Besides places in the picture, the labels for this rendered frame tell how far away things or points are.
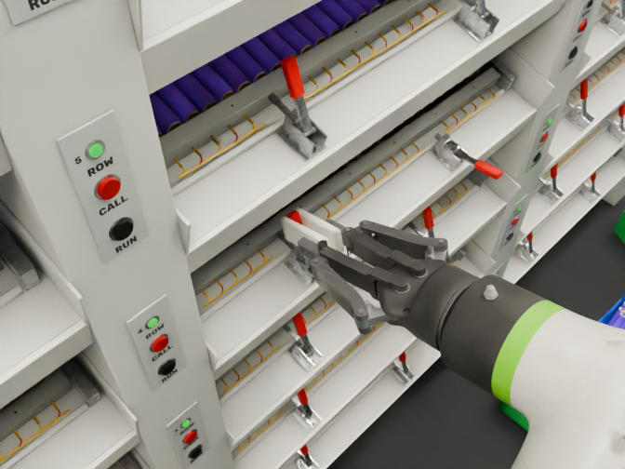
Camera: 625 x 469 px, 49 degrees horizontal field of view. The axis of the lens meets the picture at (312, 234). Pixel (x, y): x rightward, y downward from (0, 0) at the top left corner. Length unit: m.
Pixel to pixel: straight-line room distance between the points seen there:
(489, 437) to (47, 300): 1.16
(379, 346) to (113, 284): 0.74
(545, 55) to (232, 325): 0.56
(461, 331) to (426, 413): 1.00
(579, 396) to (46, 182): 0.39
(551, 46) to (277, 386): 0.59
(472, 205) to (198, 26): 0.78
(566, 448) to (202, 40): 0.38
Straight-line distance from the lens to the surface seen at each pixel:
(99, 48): 0.43
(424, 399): 1.59
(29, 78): 0.41
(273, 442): 1.14
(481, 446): 1.56
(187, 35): 0.47
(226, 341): 0.76
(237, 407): 0.94
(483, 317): 0.58
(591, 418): 0.54
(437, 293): 0.61
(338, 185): 0.84
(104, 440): 0.73
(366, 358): 1.20
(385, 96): 0.72
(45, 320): 0.57
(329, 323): 1.00
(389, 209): 0.87
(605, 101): 1.45
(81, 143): 0.45
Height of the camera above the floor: 1.41
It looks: 50 degrees down
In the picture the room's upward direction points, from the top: straight up
